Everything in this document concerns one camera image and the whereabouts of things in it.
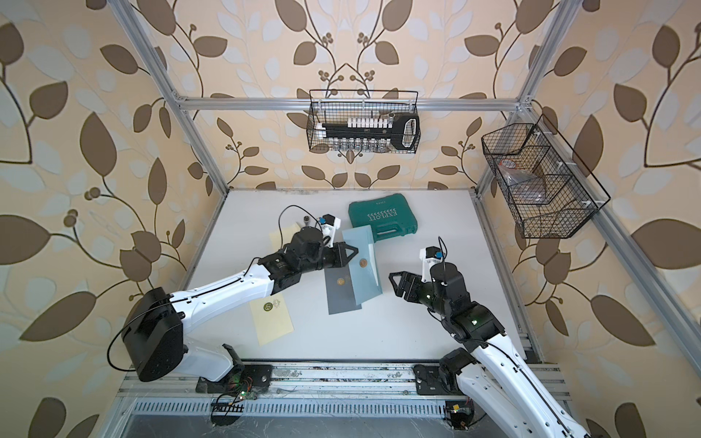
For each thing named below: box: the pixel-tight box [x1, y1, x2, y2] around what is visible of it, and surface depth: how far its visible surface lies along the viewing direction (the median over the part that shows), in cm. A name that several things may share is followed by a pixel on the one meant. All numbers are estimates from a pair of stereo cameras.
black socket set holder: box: [322, 113, 421, 151], surface depth 86 cm
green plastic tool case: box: [348, 193, 419, 243], surface depth 107 cm
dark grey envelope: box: [324, 265, 363, 315], surface depth 93 cm
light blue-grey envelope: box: [341, 224, 383, 306], surface depth 82 cm
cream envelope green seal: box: [249, 292, 295, 346], surface depth 88 cm
